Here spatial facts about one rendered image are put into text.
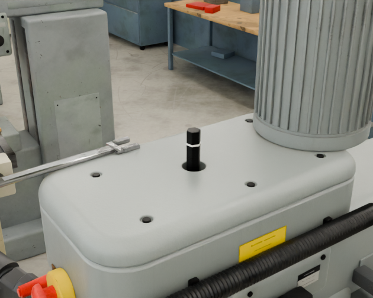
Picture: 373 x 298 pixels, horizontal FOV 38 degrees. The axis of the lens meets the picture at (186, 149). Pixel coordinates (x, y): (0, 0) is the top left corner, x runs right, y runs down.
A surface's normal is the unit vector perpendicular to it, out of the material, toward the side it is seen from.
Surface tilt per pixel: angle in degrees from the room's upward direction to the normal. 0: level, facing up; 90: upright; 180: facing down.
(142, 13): 90
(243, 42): 90
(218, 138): 0
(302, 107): 90
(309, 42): 90
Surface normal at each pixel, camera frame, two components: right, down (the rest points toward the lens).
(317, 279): 0.57, 0.36
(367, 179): 0.00, -0.90
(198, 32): -0.82, 0.25
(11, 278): 0.16, -0.76
